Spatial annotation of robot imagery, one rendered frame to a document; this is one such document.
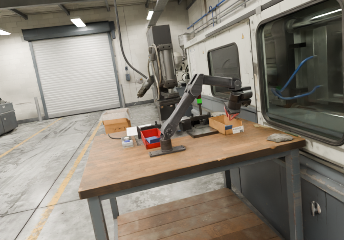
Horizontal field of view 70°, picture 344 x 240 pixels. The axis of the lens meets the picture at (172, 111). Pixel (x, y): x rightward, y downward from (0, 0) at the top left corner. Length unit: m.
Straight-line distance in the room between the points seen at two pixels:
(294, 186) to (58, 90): 10.42
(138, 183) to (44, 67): 10.40
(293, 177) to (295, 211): 0.19
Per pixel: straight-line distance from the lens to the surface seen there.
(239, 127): 1.57
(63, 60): 11.15
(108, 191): 1.13
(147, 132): 1.68
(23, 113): 11.81
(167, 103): 1.67
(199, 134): 1.54
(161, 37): 1.77
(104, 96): 10.91
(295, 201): 1.55
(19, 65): 11.70
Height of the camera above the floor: 1.34
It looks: 10 degrees down
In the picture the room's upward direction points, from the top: 8 degrees counter-clockwise
